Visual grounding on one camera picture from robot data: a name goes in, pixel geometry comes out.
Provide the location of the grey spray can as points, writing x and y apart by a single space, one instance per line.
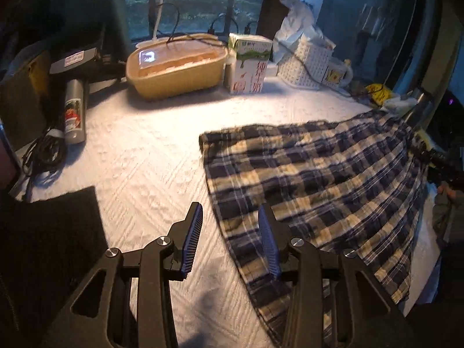
74 112

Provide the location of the white mug with bear print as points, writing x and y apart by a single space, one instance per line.
337 74

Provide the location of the black folded cloth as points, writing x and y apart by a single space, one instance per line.
47 246

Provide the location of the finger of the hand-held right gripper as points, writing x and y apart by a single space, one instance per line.
440 165

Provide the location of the black labelled device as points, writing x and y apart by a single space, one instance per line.
74 60

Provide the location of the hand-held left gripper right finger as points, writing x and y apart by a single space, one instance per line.
268 243

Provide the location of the white textured table cover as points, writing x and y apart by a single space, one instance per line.
152 159

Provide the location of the yellow box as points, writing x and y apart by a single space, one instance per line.
23 94

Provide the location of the stainless steel tumbler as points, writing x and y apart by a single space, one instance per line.
420 107

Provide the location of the yellow plastic bag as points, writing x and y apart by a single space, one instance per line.
379 94

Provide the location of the yellow plastic basket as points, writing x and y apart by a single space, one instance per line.
177 69

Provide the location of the white plastic basket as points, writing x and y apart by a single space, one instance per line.
308 67

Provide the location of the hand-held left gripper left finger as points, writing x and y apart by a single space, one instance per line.
192 241

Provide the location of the blue plaid pants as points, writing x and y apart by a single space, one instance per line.
326 181

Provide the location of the white green milk carton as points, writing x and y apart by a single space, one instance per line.
250 65

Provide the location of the person's right hand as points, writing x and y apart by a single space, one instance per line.
446 190

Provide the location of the white crumpled plastic bag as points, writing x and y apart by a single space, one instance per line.
297 21

